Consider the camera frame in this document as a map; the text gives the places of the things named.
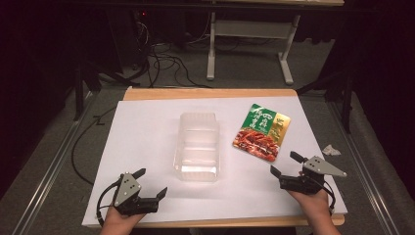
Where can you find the metal floor rail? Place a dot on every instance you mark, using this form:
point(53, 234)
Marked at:
point(55, 163)
point(362, 169)

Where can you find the clear plastic container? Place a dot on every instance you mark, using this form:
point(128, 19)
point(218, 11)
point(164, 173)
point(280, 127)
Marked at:
point(197, 147)

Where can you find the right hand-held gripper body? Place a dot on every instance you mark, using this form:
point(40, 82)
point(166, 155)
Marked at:
point(313, 178)

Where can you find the black computer tower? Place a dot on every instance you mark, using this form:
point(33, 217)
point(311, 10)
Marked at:
point(130, 39)

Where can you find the white metal desk frame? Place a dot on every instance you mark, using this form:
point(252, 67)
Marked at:
point(251, 29)

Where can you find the person's right hand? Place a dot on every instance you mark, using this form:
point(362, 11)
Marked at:
point(311, 204)

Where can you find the crumpled white paper scrap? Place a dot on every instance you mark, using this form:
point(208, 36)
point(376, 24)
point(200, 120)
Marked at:
point(331, 150)

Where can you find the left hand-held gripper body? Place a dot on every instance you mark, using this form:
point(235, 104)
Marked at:
point(127, 190)

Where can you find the white paper sheet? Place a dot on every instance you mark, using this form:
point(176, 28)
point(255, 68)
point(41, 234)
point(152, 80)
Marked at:
point(147, 140)

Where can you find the green sauce packet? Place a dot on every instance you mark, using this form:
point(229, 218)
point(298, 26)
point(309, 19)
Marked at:
point(262, 132)

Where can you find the person's left hand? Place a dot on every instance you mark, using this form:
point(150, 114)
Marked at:
point(119, 220)

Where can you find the black stand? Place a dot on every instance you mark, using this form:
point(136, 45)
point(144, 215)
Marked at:
point(78, 94)
point(346, 104)

